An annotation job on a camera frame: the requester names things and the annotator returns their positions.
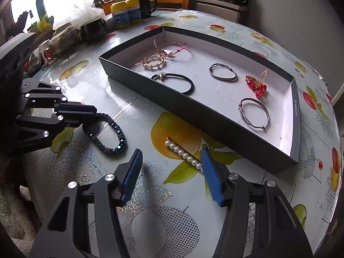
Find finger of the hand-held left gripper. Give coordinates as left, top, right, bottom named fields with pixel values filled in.
left=21, top=78, right=98, bottom=121
left=15, top=114, right=84, bottom=151

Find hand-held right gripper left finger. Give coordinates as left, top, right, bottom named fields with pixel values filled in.
left=28, top=148, right=144, bottom=258

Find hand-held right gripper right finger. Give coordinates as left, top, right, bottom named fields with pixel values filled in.
left=200, top=147, right=313, bottom=258

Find dark beaded bracelet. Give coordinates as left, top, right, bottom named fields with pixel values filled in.
left=82, top=113, right=127, bottom=156

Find pearl hair pin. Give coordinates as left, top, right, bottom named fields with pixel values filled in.
left=164, top=137, right=205, bottom=171

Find black shallow box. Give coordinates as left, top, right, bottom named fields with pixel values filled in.
left=99, top=25, right=301, bottom=174

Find silver bangle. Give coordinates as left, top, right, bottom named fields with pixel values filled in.
left=209, top=63, right=238, bottom=82
left=238, top=97, right=270, bottom=131

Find gold bracelet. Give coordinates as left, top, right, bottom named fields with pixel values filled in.
left=135, top=54, right=166, bottom=71

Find black hair tie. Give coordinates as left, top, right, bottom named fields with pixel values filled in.
left=151, top=72, right=195, bottom=96

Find red bead gold ornament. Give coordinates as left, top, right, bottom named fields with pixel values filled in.
left=244, top=68, right=269, bottom=98

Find pink cord bracelet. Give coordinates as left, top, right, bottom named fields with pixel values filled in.
left=153, top=38, right=192, bottom=60

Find glass container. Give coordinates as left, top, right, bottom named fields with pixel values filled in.
left=48, top=27, right=78, bottom=58

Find clear plastic bag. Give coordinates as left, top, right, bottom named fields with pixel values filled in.
left=52, top=0, right=105, bottom=30

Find yellow lid bottle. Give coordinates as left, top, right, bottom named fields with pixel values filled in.
left=111, top=1, right=131, bottom=29
left=125, top=0, right=141, bottom=23

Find black mug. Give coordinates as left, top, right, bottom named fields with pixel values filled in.
left=137, top=0, right=158, bottom=19

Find grey cabinet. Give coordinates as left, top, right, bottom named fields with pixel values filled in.
left=196, top=0, right=248, bottom=23

